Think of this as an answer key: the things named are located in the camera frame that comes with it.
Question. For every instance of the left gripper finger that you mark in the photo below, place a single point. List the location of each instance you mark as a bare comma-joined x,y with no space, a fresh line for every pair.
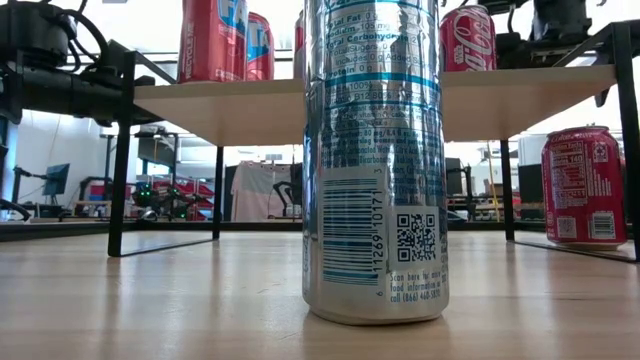
147,119

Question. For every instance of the red cola can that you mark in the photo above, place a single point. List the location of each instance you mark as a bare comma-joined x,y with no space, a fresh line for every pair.
582,190
467,40

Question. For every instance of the red Fanta can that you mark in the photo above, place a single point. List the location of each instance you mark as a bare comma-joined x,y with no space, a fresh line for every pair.
261,50
210,40

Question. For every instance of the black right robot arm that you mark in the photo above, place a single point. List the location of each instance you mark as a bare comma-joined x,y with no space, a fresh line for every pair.
602,98

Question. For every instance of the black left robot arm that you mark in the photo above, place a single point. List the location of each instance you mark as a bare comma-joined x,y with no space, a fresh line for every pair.
30,35

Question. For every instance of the black background robot arms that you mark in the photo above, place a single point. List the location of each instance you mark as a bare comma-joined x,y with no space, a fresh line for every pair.
150,200

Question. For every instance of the red storage bin rack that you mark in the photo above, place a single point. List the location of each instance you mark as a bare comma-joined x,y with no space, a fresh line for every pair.
197,190

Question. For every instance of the small dark monitor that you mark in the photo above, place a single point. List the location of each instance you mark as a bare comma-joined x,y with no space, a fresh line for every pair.
56,179

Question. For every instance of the pale fabric cover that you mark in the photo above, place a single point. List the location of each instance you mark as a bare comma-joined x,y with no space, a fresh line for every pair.
255,190

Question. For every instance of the slim blue silver energy can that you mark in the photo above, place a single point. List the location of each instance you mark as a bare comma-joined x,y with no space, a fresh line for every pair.
375,175

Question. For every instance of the wooden shelf with black frame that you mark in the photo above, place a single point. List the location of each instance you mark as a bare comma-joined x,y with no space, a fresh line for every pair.
225,110

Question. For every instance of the black aluminium table frame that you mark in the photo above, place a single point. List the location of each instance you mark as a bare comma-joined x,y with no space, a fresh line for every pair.
60,231

